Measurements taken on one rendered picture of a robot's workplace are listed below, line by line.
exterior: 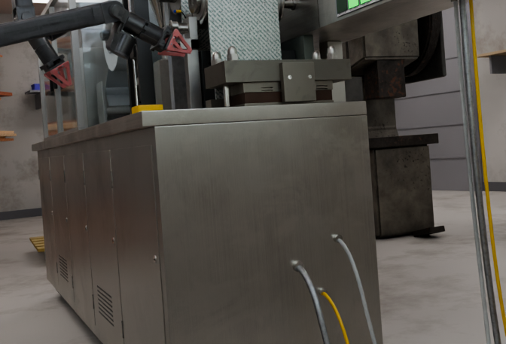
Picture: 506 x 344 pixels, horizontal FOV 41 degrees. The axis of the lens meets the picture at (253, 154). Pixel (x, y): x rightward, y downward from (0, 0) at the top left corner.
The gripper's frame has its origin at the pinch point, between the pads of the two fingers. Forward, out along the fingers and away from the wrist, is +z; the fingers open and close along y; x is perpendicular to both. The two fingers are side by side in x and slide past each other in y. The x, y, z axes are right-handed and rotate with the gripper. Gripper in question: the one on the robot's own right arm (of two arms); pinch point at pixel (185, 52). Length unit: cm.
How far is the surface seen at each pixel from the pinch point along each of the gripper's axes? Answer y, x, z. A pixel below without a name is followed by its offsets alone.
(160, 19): -76, 29, 3
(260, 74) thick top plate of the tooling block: 19.9, -1.3, 17.0
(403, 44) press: -253, 161, 217
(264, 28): -0.2, 18.4, 19.9
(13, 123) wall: -854, 22, 4
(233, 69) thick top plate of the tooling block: 19.9, -3.8, 9.3
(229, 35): 0.0, 11.1, 10.2
